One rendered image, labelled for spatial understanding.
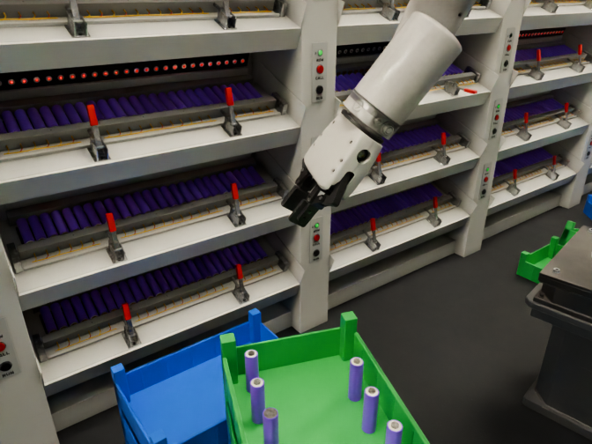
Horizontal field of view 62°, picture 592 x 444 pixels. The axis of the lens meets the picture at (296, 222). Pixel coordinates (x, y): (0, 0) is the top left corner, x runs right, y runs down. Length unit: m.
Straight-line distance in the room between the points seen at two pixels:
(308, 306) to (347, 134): 0.71
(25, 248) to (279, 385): 0.53
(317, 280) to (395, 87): 0.73
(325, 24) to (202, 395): 0.78
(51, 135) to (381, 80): 0.57
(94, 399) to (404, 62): 0.92
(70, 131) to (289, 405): 0.59
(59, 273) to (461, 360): 0.94
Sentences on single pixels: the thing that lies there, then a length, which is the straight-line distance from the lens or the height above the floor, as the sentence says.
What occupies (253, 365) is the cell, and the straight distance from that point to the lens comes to 0.70.
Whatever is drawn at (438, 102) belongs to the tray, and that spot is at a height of 0.56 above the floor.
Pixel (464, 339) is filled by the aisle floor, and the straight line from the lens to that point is 1.41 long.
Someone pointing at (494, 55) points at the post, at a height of 0.66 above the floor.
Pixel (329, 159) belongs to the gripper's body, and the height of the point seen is 0.62.
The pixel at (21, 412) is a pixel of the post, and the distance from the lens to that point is 1.12.
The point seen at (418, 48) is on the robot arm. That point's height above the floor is 0.77.
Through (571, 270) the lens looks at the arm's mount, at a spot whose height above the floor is 0.35.
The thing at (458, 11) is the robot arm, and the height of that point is 0.81.
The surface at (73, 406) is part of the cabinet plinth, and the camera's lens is 1.20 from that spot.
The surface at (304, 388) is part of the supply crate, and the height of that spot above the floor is 0.32.
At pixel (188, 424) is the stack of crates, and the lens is 0.93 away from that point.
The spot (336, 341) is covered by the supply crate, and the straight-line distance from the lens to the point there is 0.78.
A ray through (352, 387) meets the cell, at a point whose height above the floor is 0.35.
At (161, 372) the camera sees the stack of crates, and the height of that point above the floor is 0.18.
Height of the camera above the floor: 0.84
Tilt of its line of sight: 25 degrees down
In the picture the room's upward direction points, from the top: straight up
